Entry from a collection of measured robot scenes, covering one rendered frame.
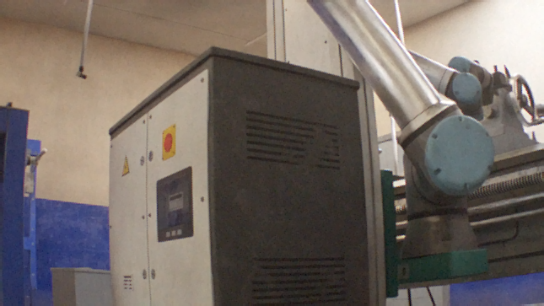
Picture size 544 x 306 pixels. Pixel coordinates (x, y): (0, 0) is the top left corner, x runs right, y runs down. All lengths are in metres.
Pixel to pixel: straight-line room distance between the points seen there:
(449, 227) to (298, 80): 0.47
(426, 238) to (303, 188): 0.35
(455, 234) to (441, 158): 0.23
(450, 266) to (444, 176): 0.23
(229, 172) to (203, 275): 0.17
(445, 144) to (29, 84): 5.57
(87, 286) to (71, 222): 1.55
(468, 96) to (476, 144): 0.55
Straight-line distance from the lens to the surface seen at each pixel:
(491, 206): 1.92
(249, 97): 0.96
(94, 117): 6.41
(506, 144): 2.10
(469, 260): 1.24
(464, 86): 1.63
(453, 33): 6.36
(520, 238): 1.95
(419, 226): 1.24
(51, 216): 6.02
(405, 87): 1.12
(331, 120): 1.06
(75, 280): 4.62
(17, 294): 1.31
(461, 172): 1.06
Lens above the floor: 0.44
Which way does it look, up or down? 14 degrees up
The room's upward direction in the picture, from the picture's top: 2 degrees counter-clockwise
